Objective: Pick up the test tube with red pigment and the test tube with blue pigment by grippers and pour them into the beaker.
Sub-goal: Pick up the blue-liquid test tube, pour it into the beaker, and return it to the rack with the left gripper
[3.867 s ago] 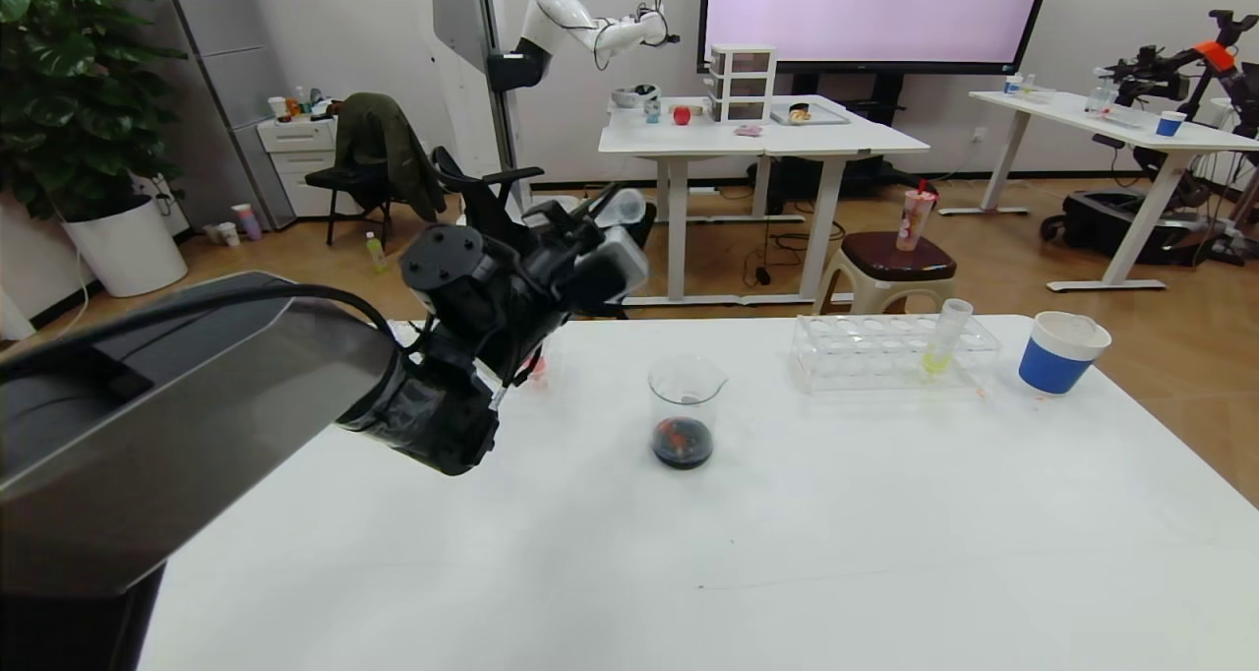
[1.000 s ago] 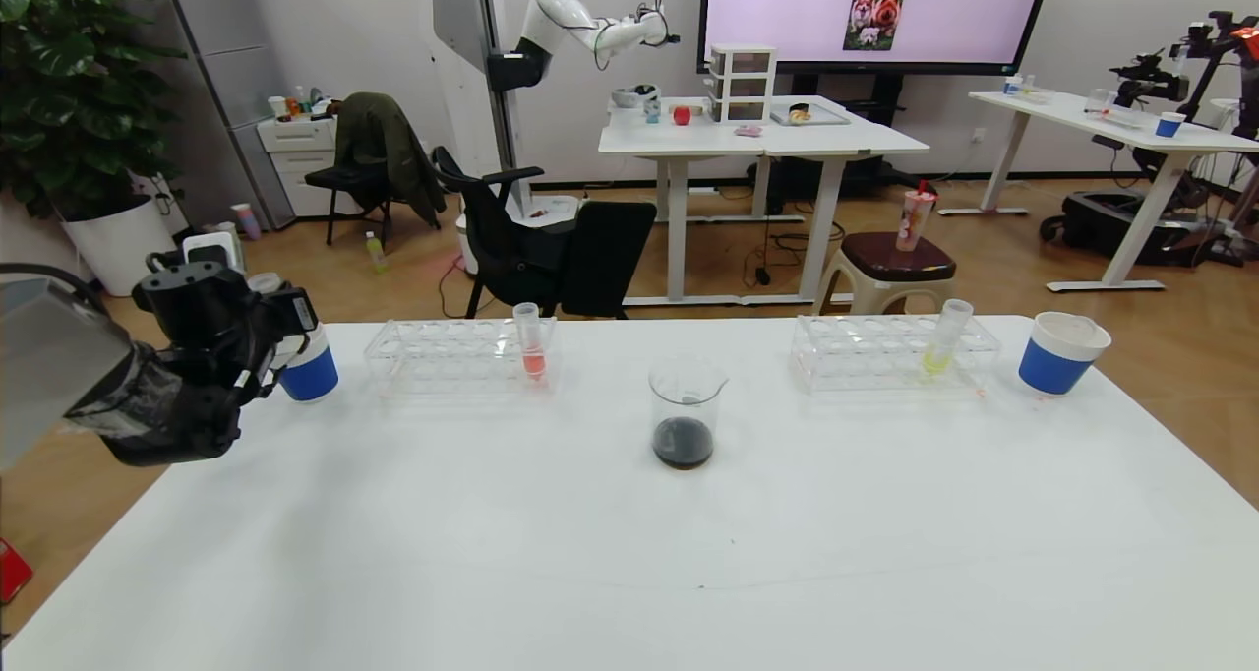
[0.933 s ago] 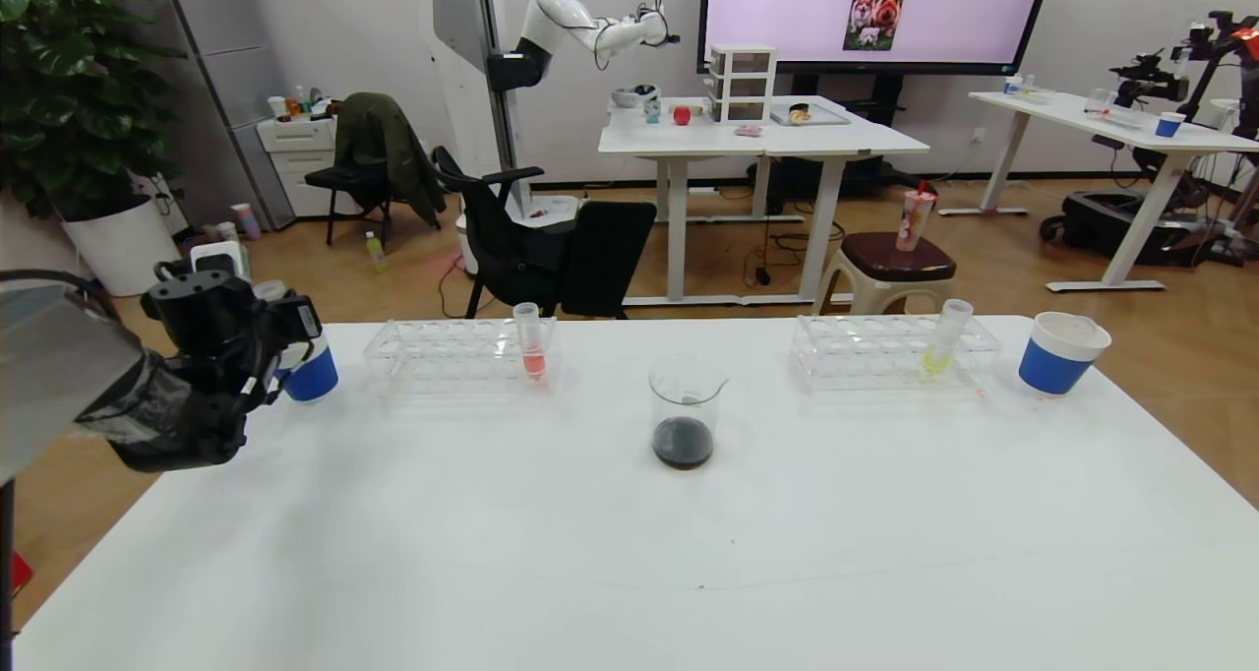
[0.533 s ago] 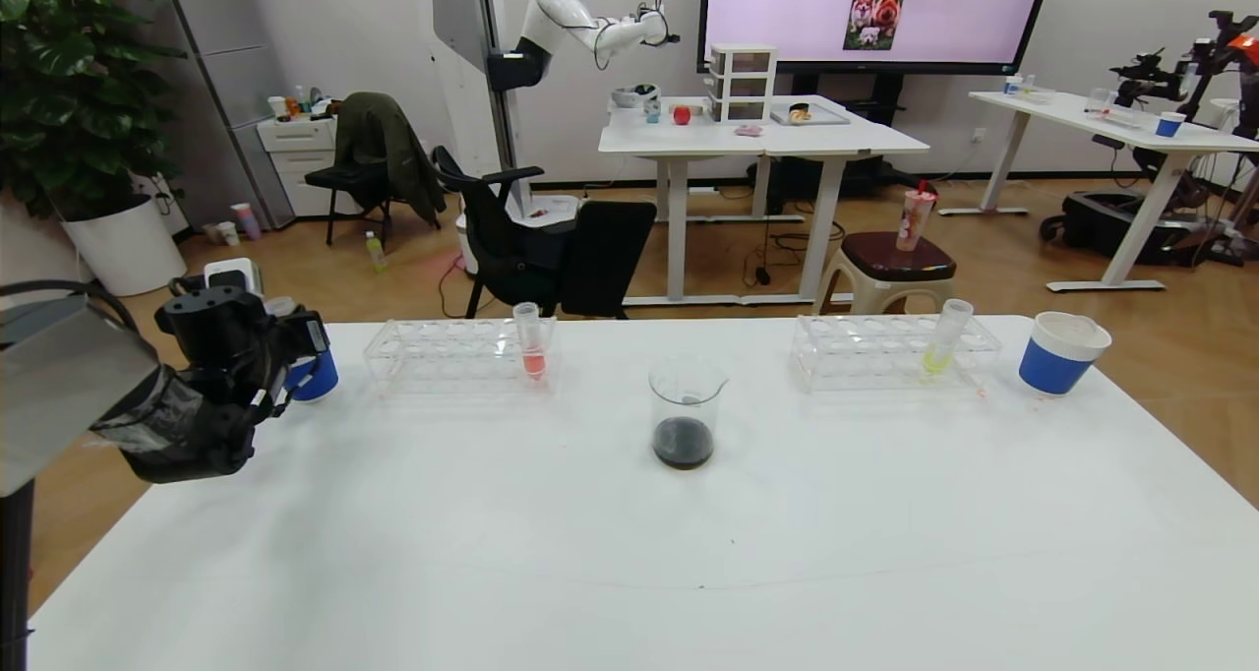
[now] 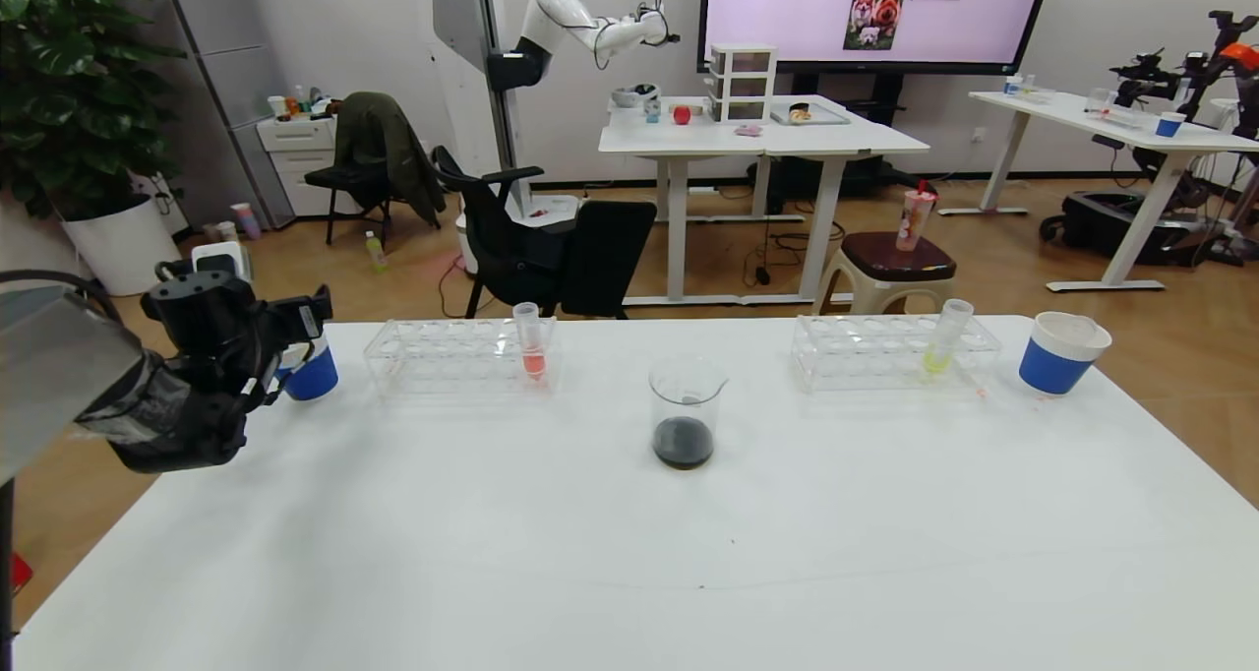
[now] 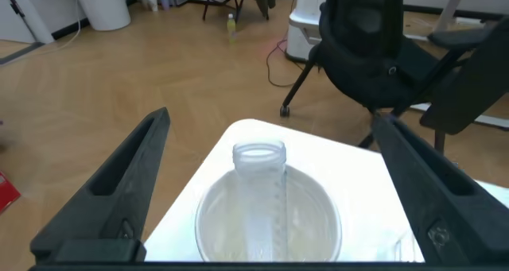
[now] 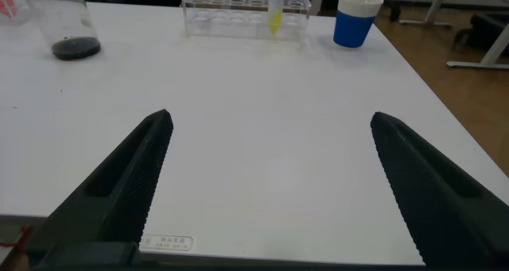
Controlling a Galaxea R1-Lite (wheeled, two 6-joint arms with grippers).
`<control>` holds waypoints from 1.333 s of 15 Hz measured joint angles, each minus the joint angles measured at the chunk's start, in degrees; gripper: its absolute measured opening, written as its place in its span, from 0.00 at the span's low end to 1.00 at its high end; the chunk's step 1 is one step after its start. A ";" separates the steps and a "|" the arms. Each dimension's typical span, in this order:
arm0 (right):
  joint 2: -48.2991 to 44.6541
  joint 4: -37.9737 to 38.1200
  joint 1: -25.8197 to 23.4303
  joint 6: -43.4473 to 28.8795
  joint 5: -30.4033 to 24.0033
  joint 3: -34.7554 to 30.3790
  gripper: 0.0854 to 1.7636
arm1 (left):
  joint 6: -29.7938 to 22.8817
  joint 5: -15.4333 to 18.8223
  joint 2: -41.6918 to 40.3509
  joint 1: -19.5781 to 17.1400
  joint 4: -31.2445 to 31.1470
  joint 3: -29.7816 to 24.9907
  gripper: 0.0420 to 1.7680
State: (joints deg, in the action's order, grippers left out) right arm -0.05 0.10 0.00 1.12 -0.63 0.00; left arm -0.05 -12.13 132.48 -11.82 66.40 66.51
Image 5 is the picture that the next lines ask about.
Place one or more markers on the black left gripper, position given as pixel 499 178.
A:
pixel 307 320

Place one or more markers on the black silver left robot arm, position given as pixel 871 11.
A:
pixel 187 415

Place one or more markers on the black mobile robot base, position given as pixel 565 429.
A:
pixel 1102 223

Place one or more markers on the black distant robot arm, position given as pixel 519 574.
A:
pixel 1156 81

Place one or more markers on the black orange distant robot arm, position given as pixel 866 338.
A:
pixel 1234 61

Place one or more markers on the clear acrylic test tube rack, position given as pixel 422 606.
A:
pixel 866 356
pixel 452 361

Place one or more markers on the test tube with pale red liquid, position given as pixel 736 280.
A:
pixel 533 356

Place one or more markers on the clear glass beaker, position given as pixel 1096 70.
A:
pixel 686 440

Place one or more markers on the test tube with yellow liquid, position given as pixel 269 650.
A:
pixel 939 351

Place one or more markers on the blue white paper cup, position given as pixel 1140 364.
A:
pixel 315 381
pixel 1057 366

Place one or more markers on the green drink bottle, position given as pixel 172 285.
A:
pixel 376 253

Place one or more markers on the pink cup stack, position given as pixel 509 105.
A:
pixel 246 223

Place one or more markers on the small white paper cup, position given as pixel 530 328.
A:
pixel 228 230

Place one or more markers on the black four-leg chair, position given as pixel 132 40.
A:
pixel 339 184

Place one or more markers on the white drawer cabinet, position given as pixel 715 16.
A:
pixel 295 159

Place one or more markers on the olive green jacket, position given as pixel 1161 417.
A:
pixel 389 150

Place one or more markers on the white plant pot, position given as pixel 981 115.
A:
pixel 123 243

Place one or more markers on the grey tall cabinet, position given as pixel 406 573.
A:
pixel 231 81

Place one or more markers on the black office chair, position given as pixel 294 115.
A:
pixel 590 258

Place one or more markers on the white robot lift column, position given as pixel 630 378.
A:
pixel 472 61

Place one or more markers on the large green potted plant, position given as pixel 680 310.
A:
pixel 69 81

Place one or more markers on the grey bowl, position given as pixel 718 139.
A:
pixel 629 96

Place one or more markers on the white humanoid robot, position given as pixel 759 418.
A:
pixel 561 12

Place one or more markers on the red flat object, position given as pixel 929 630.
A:
pixel 20 573

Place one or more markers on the white double desk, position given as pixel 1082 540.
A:
pixel 748 142

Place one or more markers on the clear drawer organizer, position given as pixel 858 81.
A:
pixel 743 86

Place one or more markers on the brown food piece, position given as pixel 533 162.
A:
pixel 799 112

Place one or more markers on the grey flat tray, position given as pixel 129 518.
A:
pixel 826 117

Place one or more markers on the large display screen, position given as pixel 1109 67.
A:
pixel 787 22

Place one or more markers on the brown round stool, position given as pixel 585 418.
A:
pixel 885 263

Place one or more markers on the black screen stand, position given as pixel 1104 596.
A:
pixel 875 95

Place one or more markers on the pink drink cup with straw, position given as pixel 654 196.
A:
pixel 915 218

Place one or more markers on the white standing desk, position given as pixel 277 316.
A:
pixel 1082 118

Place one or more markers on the small distant blue cup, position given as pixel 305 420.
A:
pixel 1169 126

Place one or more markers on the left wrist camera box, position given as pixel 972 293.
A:
pixel 218 260

